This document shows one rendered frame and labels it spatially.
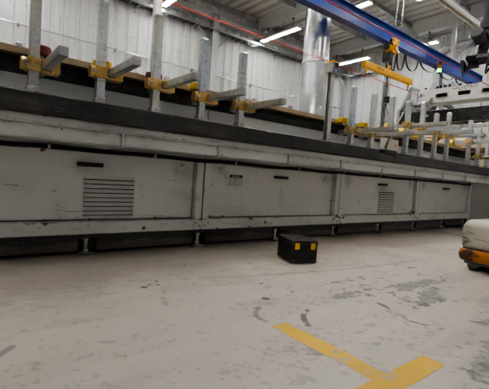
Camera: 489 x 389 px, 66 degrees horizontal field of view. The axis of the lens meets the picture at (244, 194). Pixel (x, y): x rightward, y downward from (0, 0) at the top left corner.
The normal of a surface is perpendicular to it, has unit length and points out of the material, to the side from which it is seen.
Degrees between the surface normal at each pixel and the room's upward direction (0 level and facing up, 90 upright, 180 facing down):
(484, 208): 90
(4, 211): 90
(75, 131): 90
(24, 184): 88
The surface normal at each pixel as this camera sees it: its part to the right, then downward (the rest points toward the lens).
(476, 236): -0.79, -0.02
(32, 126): 0.62, 0.08
